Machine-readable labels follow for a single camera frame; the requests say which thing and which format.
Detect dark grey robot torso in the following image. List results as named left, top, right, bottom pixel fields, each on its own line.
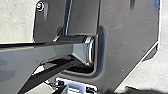
left=0, top=33, right=98, bottom=94

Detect round white-ringed base port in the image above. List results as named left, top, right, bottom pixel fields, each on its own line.
left=35, top=1, right=46, bottom=12

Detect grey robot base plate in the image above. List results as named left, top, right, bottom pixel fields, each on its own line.
left=32, top=0, right=160, bottom=94

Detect small white cable box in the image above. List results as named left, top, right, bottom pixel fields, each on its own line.
left=54, top=77, right=98, bottom=94

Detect thin black cable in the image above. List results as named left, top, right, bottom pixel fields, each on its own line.
left=45, top=79, right=59, bottom=90

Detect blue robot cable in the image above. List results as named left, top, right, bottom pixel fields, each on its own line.
left=64, top=0, right=74, bottom=36

